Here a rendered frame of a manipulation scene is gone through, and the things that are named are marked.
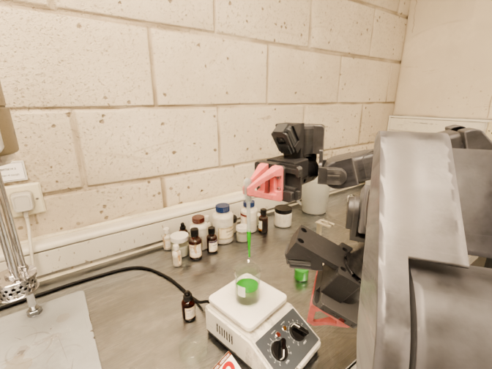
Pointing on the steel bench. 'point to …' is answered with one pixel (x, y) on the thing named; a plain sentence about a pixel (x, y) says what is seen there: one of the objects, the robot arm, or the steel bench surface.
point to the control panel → (296, 349)
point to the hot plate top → (248, 315)
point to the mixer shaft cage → (25, 278)
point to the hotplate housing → (241, 341)
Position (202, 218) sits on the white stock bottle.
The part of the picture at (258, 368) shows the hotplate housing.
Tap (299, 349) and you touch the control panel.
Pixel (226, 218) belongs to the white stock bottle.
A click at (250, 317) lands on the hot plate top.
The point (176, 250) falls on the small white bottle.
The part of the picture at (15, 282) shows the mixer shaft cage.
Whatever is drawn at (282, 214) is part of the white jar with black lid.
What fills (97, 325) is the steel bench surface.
